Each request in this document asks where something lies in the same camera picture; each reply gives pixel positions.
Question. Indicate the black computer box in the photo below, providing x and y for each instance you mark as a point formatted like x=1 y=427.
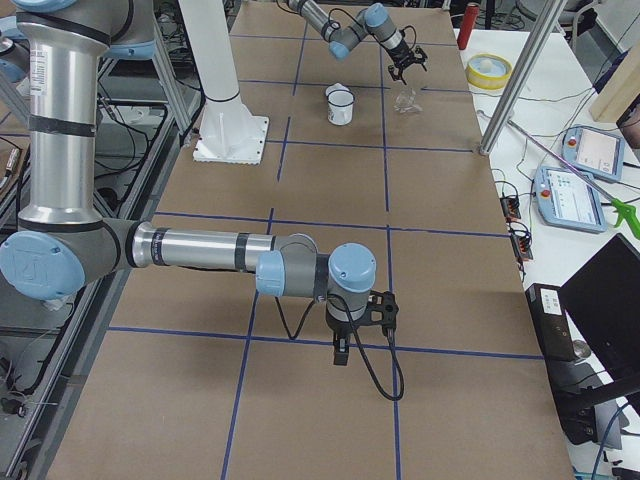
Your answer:
x=550 y=322

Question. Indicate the near teach pendant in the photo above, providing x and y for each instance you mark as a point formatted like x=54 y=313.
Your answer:
x=565 y=201

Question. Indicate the red cylinder tube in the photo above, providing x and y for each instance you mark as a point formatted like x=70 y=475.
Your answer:
x=468 y=21

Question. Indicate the far teach pendant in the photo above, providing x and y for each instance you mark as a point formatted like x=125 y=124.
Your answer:
x=594 y=151

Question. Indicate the yellow tape roll with plate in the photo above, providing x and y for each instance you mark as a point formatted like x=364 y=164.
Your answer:
x=488 y=71

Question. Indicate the clear glass funnel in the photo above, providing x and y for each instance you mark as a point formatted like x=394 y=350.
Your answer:
x=405 y=102

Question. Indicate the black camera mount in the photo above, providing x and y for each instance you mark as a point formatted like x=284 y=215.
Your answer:
x=381 y=310

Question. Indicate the green handled reach grabber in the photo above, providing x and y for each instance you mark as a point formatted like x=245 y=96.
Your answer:
x=625 y=211

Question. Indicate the white enamel cup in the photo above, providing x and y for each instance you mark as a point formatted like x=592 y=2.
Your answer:
x=340 y=107

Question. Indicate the aluminium frame post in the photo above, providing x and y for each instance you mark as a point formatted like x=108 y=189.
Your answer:
x=533 y=46

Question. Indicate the teach pendant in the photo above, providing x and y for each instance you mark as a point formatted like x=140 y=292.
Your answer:
x=565 y=201
x=594 y=151

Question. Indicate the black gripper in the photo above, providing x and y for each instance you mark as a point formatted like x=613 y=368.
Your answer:
x=341 y=328
x=403 y=57

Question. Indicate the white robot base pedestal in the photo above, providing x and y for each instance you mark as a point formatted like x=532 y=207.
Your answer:
x=228 y=131

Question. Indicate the black monitor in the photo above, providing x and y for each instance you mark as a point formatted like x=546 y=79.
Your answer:
x=602 y=299

